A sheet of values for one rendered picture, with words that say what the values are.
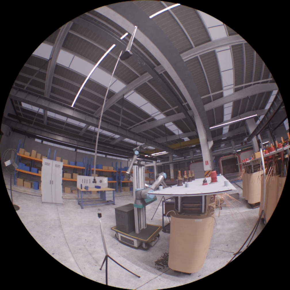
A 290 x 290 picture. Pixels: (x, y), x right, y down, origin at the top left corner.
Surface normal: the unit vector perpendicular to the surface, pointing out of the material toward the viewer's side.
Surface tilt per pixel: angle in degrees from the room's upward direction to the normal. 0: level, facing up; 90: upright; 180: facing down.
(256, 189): 90
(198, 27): 174
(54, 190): 90
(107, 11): 180
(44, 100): 90
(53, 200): 90
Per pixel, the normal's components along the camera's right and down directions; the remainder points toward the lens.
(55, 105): 0.77, -0.22
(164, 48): 0.04, 0.95
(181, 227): -0.64, -0.22
